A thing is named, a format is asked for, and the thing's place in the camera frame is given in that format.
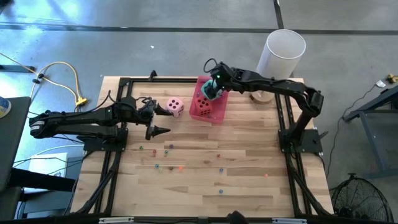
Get silver aluminium bracket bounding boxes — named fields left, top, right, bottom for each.
left=98, top=217, right=135, bottom=224
left=272, top=218, right=308, bottom=224

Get black flat floor bar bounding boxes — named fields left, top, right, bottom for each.
left=0, top=64, right=37, bottom=73

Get large red foam die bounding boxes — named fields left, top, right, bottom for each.
left=194, top=95, right=213, bottom=117

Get black floor fan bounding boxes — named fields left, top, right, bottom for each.
left=330, top=173, right=396, bottom=224

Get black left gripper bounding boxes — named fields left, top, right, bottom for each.
left=136, top=100, right=174, bottom=141

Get black metal table frame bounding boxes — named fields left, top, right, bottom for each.
left=70, top=70, right=335, bottom=218

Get large teal foam die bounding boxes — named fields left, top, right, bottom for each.
left=200, top=79, right=225, bottom=101

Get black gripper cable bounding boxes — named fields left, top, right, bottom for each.
left=203, top=58, right=220, bottom=74
left=134, top=96, right=156, bottom=110

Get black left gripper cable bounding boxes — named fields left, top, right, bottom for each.
left=134, top=96, right=156, bottom=110

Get white shade table lamp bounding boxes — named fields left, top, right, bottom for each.
left=249, top=29, right=307, bottom=105

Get black desk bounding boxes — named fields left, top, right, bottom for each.
left=0, top=96, right=32, bottom=224

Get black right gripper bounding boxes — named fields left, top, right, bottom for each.
left=206, top=62, right=237, bottom=100

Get grey metal table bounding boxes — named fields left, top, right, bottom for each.
left=343, top=84, right=398, bottom=180

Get large pink foam die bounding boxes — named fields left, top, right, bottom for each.
left=165, top=96, right=185, bottom=118

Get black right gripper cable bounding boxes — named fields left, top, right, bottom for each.
left=203, top=58, right=220, bottom=74

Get yellow cable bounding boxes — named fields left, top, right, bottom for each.
left=0, top=52, right=88, bottom=107

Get pink translucent plastic bin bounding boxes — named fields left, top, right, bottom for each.
left=188, top=75, right=229, bottom=125

